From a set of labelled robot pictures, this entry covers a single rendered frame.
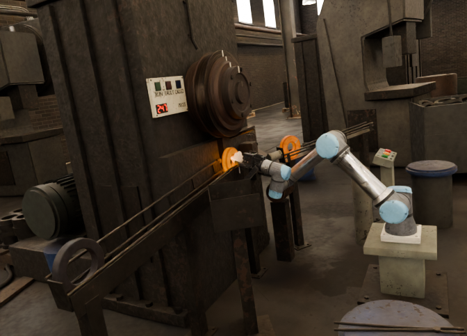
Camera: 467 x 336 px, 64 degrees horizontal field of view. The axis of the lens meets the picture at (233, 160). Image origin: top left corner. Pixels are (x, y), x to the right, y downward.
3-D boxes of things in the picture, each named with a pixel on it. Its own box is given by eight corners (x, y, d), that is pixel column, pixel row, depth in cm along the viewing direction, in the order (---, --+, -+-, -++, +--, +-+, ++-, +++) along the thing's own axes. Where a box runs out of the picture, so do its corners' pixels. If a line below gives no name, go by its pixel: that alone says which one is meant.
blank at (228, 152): (219, 152, 208) (224, 152, 207) (232, 144, 221) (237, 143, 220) (224, 178, 213) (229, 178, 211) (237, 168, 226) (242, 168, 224)
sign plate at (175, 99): (152, 117, 176) (145, 78, 172) (185, 110, 198) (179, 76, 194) (156, 117, 175) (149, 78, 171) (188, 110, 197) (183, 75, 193)
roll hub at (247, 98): (224, 122, 196) (217, 67, 190) (248, 115, 220) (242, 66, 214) (234, 122, 193) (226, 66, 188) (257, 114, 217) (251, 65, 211)
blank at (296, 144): (288, 163, 254) (291, 163, 251) (275, 147, 247) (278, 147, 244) (301, 146, 258) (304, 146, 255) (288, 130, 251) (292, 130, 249)
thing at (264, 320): (233, 358, 164) (209, 201, 150) (228, 322, 190) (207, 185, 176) (279, 349, 166) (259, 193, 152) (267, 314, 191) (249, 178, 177)
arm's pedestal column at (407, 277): (446, 275, 204) (445, 230, 199) (449, 318, 170) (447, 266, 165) (369, 266, 223) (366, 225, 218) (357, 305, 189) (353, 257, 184)
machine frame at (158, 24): (89, 305, 224) (17, -7, 190) (192, 233, 315) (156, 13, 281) (189, 330, 188) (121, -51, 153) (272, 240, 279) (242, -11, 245)
